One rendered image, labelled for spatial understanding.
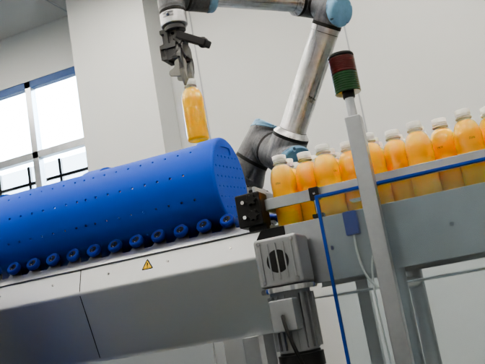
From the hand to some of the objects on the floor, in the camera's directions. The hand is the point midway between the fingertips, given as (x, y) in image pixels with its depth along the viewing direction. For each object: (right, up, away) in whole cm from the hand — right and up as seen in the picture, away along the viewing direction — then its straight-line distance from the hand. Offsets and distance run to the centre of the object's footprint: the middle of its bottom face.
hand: (189, 82), depth 232 cm
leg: (+31, -137, -42) cm, 147 cm away
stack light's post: (+62, -123, -84) cm, 162 cm away
